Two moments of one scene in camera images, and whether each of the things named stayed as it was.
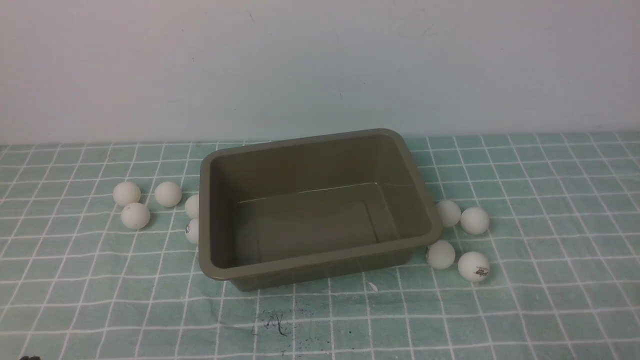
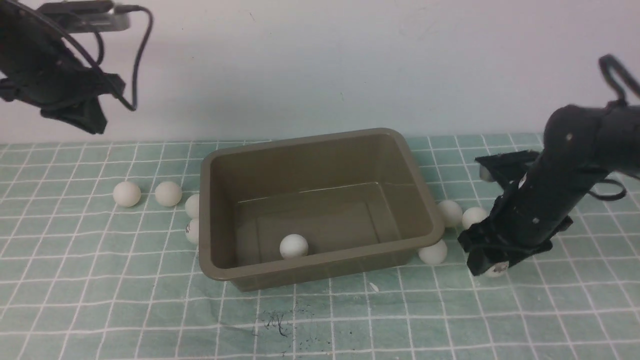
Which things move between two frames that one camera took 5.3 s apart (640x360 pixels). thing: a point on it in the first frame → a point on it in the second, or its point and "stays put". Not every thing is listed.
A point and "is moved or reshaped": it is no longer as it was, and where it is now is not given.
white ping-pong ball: x=192 y=206 stays put
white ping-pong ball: x=168 y=194 stays put
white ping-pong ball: x=440 y=254 is moved or reshaped
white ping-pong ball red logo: x=474 y=267 is moved or reshaped
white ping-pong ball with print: x=192 y=231 stays put
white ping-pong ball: x=474 y=220 stays put
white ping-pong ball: x=448 y=213 stays put
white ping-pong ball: x=135 y=215 → x=293 y=245
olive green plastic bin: x=277 y=213 stays put
